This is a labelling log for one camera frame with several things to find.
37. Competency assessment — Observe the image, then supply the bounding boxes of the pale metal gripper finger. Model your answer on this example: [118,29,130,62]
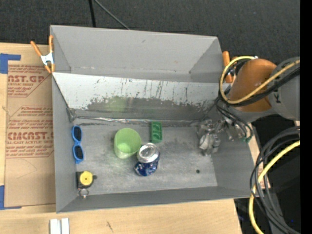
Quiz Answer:
[197,119,220,137]
[198,135,221,156]

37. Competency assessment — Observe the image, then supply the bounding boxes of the grey metal bin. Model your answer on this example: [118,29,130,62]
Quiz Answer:
[49,25,256,214]

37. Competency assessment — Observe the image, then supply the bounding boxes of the green toy brick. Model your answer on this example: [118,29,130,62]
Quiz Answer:
[149,121,163,143]

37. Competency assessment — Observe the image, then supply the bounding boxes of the blue drink can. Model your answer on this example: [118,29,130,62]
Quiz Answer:
[133,142,160,177]

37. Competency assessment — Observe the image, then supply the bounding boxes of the green plastic cup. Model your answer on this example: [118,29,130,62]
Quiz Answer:
[113,127,142,160]

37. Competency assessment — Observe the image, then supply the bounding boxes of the yellow and black tape measure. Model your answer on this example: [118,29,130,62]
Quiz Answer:
[75,170,98,199]

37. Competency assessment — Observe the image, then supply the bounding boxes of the blue sunglasses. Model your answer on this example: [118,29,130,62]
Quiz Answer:
[71,125,85,165]

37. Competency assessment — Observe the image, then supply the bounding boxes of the brown cardboard board red print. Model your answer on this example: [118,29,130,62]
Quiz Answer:
[0,42,57,211]

